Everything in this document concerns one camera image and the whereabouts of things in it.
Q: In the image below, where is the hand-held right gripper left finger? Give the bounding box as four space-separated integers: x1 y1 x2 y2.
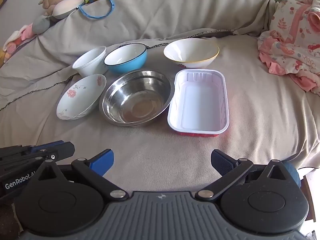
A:
25 149 129 202

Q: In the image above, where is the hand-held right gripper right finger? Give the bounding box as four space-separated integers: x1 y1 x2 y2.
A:
195 149 301 202

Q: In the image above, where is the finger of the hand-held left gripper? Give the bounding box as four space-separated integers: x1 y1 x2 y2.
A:
0 145 75 175
0 141 73 156

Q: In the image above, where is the white paper bowl orange label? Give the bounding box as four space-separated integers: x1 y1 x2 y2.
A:
72 46 108 77

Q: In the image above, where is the white floral ceramic bowl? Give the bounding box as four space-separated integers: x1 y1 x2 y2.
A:
56 74 107 121

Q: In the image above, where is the white rectangular plastic tray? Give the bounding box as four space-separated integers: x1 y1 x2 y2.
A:
167 69 230 138

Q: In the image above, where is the stainless steel bowl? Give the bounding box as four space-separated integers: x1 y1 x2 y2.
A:
99 69 175 127

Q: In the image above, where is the brown wooden furniture edge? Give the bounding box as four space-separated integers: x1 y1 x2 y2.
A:
300 175 316 223

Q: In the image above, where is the blue enamel bowl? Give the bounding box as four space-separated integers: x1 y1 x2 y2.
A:
104 43 147 75

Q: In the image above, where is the white bowl yellow rim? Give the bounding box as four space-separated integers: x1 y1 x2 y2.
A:
163 39 220 69

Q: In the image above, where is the pink plush toy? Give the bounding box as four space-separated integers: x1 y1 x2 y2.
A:
4 22 34 53

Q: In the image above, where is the grey plush toy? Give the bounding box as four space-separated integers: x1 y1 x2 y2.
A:
32 15 54 34

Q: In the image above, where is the red and white packet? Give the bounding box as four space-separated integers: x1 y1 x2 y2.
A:
257 0 320 95

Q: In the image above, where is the white oval plush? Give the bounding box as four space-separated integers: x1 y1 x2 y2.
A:
52 0 84 20

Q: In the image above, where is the beige teddy plush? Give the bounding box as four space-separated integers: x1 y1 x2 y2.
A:
38 0 63 15

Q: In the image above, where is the grey sofa cover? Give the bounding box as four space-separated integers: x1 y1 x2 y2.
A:
0 0 320 193

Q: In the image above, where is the blue strap loop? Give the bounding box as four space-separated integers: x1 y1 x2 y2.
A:
79 0 116 19

